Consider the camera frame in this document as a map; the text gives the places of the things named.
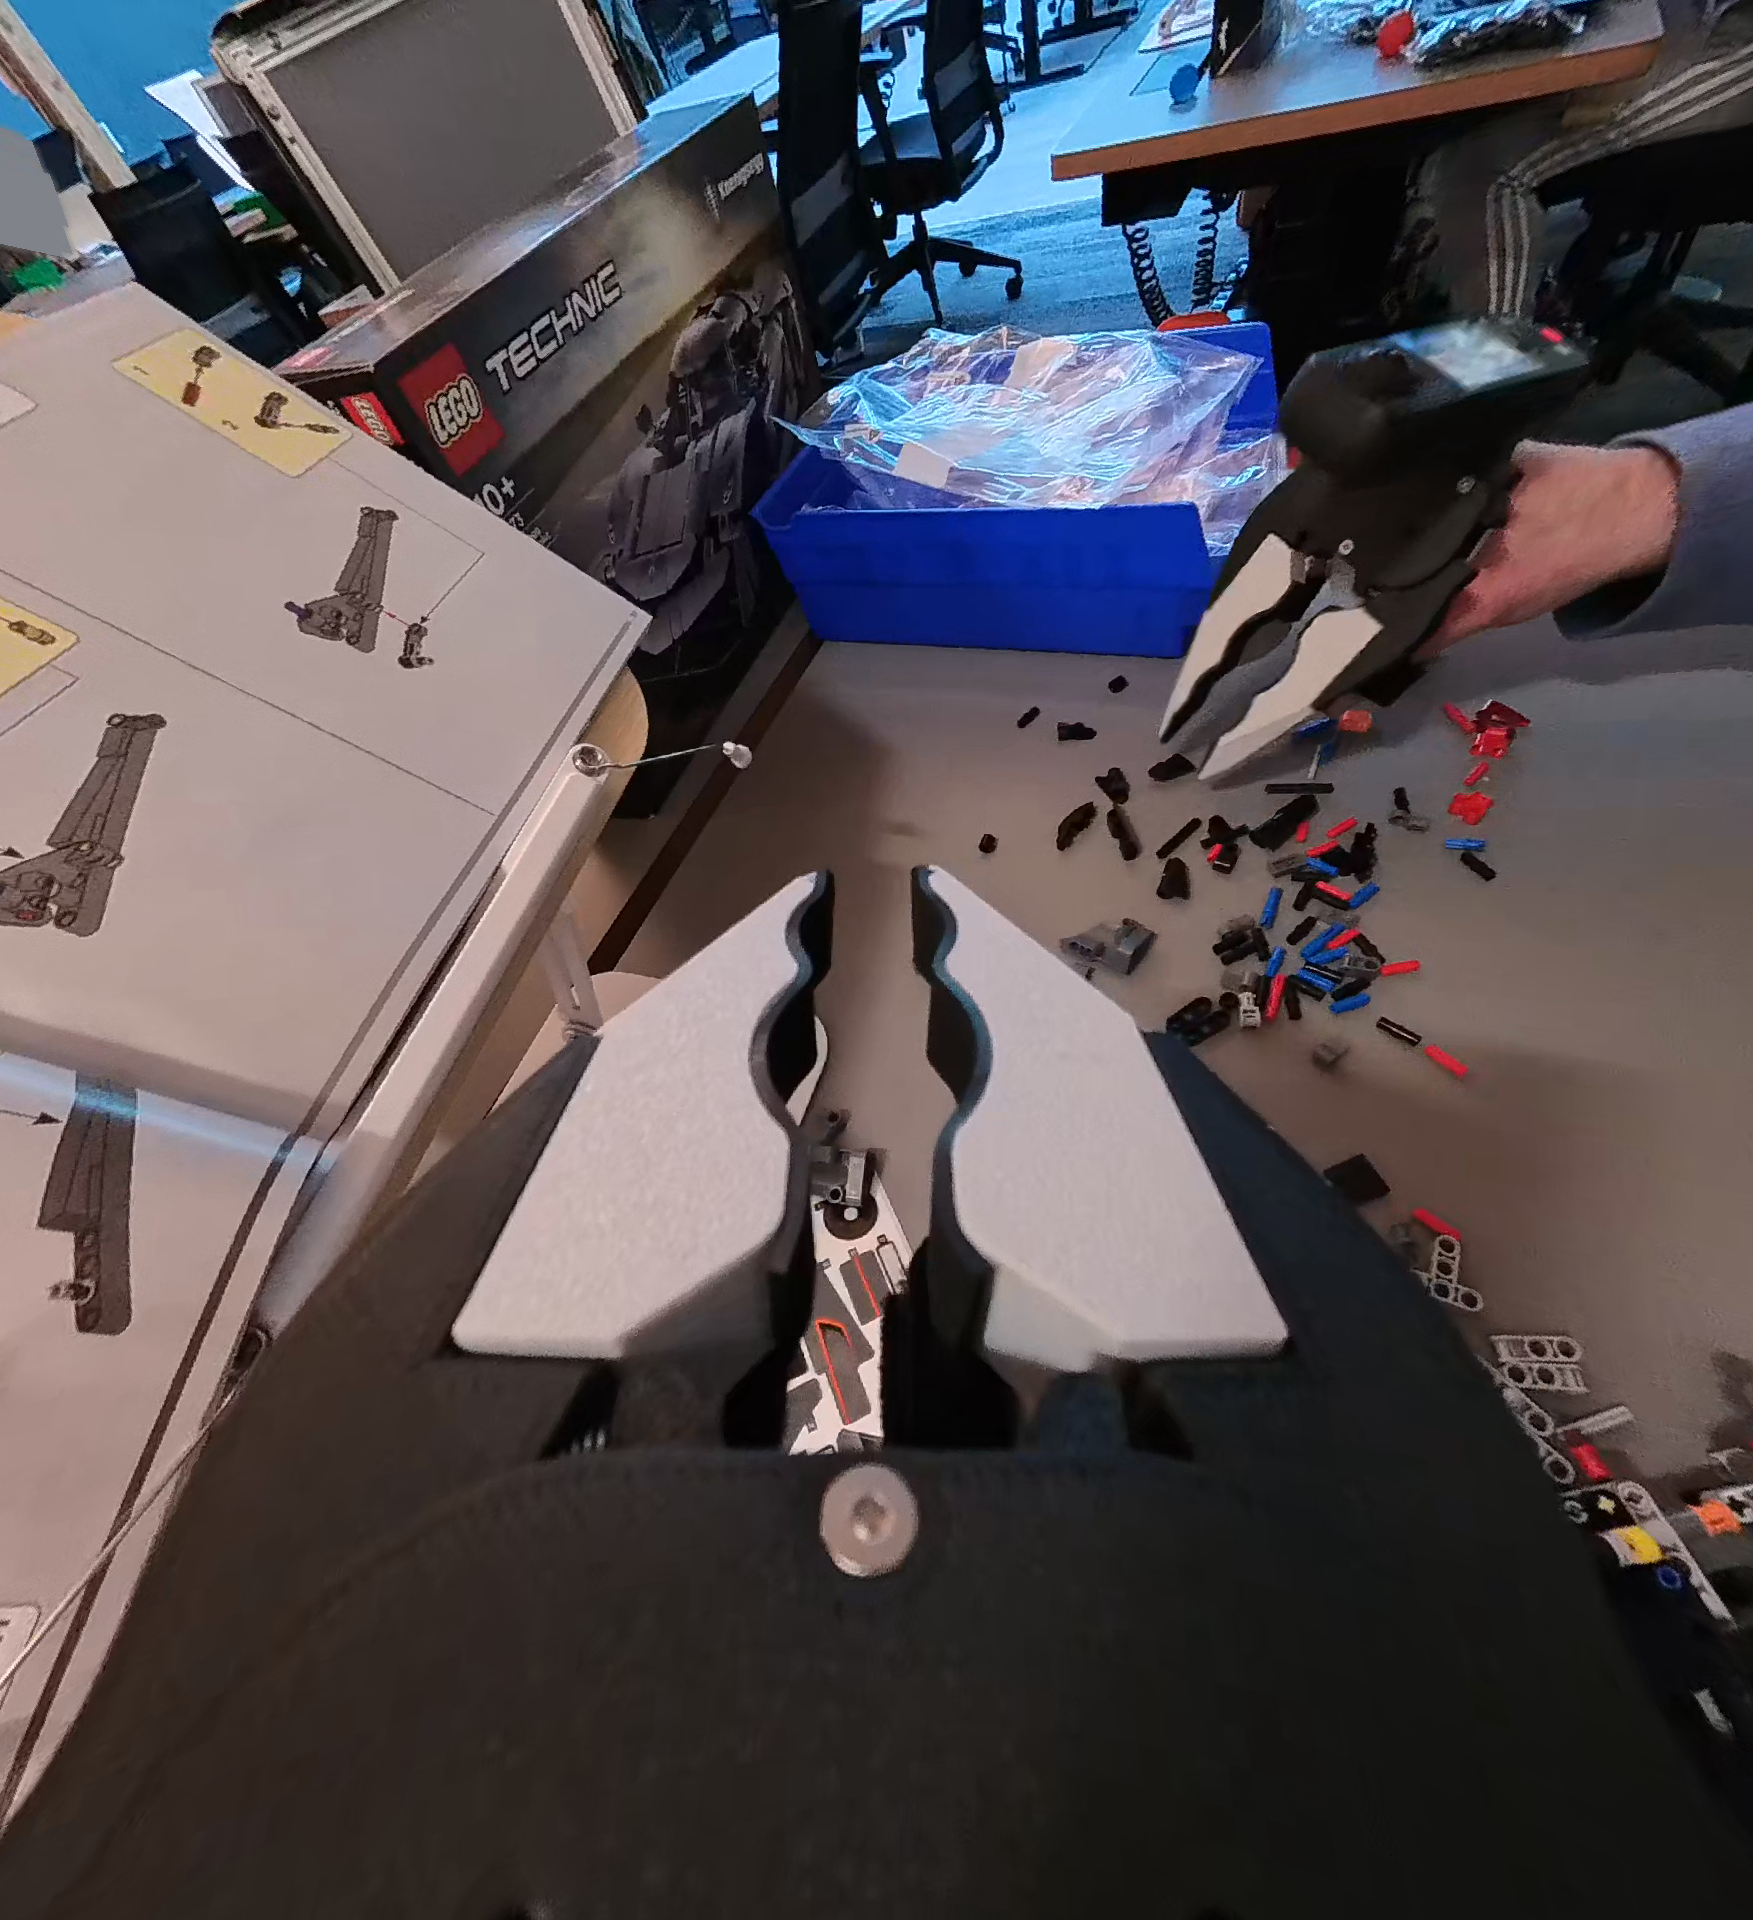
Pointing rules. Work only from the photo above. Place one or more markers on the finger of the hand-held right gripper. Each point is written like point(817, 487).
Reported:
point(1235, 631)
point(1318, 662)

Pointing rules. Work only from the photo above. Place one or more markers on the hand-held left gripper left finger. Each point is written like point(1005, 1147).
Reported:
point(635, 1185)

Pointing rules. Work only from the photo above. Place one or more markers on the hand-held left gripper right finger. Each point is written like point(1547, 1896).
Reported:
point(1103, 1185)

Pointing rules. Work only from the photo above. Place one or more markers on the pile of lego pieces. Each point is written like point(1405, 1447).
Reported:
point(1311, 945)

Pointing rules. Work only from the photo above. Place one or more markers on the person's right forearm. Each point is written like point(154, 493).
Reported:
point(1746, 510)

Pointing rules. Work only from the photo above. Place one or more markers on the red lego hub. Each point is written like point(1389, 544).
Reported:
point(1494, 736)

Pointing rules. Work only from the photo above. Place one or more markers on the lego sticker sheet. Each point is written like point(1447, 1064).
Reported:
point(837, 1350)

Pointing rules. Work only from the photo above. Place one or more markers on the plastic bag of lego parts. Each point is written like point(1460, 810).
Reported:
point(1476, 26)

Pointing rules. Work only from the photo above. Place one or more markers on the black lego box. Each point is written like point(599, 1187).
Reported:
point(576, 378)

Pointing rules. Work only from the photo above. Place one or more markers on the lego instruction booklet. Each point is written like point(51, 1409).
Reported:
point(218, 602)

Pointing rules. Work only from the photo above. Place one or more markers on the partly built lego car chassis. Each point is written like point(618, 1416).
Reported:
point(1716, 1574)

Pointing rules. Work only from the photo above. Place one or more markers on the person's right hand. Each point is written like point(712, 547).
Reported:
point(1581, 525)

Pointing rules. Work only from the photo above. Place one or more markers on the blue plastic bin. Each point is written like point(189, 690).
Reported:
point(998, 579)

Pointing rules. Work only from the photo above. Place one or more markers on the clear plastic bag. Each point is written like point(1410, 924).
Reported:
point(1057, 419)

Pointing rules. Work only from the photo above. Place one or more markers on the white book stand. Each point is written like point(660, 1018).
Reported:
point(517, 915)

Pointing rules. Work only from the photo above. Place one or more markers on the wooden desk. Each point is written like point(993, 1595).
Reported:
point(1356, 90)

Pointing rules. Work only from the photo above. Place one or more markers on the black office chair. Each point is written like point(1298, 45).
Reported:
point(951, 107)

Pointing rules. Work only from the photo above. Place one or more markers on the dark grey lego bracket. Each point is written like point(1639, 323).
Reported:
point(847, 1178)

